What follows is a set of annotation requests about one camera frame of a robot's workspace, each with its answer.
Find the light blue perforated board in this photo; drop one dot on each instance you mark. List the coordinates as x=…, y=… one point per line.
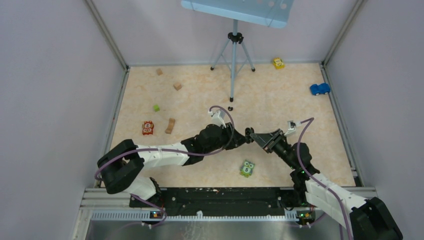
x=270, y=13

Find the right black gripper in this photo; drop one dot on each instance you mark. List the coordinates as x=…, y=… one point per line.
x=262, y=139

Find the black earbud charging case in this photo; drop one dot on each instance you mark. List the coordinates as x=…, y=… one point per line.
x=248, y=135

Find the blue toy car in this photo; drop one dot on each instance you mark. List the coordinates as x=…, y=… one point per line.
x=320, y=89

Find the small wooden cube far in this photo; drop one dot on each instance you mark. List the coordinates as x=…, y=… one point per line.
x=159, y=71

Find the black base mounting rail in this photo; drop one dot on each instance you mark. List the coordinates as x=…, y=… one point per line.
x=234, y=202

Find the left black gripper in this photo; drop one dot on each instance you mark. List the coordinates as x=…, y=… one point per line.
x=229, y=132

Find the green owl number block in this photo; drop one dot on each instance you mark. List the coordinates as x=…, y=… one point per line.
x=246, y=169

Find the light blue tripod stand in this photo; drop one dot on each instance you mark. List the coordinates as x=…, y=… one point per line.
x=235, y=38

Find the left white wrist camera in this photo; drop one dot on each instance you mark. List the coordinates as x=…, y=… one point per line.
x=218, y=118

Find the wooden cube block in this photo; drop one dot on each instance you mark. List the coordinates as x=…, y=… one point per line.
x=177, y=86

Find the small green cube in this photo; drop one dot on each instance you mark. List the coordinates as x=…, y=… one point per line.
x=156, y=108

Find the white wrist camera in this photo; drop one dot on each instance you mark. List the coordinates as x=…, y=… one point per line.
x=291, y=127
x=218, y=118

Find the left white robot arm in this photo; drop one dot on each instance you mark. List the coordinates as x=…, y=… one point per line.
x=120, y=168

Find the orange red animal block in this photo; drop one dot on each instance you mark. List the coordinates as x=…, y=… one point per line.
x=148, y=128

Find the wooden arch block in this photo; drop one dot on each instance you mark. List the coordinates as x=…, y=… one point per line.
x=171, y=125

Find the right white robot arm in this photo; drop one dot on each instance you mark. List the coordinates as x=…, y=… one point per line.
x=363, y=218

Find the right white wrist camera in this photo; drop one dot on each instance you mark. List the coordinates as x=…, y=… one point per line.
x=291, y=127

